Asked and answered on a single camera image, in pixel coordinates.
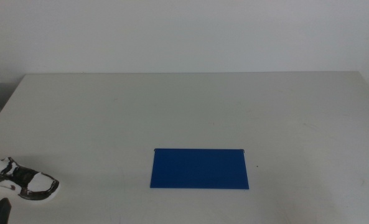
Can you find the blue rectangular mat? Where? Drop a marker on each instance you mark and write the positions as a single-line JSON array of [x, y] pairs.
[[199, 169]]

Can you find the black and white sneaker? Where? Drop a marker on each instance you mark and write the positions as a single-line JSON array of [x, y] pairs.
[[39, 183]]

